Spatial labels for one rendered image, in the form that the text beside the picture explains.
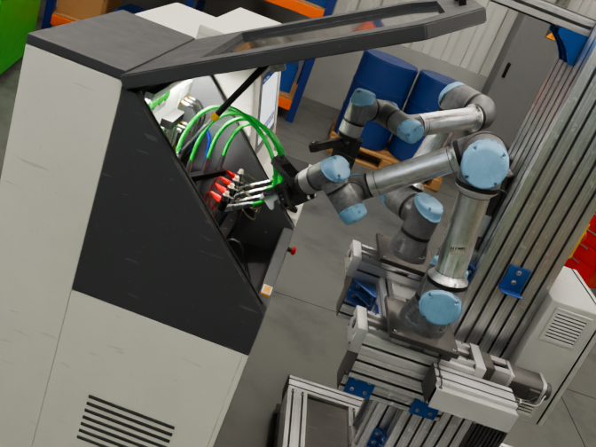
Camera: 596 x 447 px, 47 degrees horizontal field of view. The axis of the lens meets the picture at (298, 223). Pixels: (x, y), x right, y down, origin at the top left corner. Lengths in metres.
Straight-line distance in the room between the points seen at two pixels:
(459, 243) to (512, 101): 6.91
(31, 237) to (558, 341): 1.69
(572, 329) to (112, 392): 1.50
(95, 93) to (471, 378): 1.39
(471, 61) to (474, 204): 7.06
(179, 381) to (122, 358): 0.19
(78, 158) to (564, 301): 1.55
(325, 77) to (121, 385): 6.79
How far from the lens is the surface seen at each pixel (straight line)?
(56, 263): 2.21
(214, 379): 2.24
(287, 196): 2.03
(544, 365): 2.48
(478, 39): 8.88
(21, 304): 2.34
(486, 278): 2.31
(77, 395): 2.44
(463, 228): 1.89
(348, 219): 1.93
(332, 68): 8.72
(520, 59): 8.67
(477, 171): 1.82
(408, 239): 2.57
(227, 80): 2.59
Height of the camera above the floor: 2.03
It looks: 23 degrees down
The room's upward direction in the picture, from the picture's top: 21 degrees clockwise
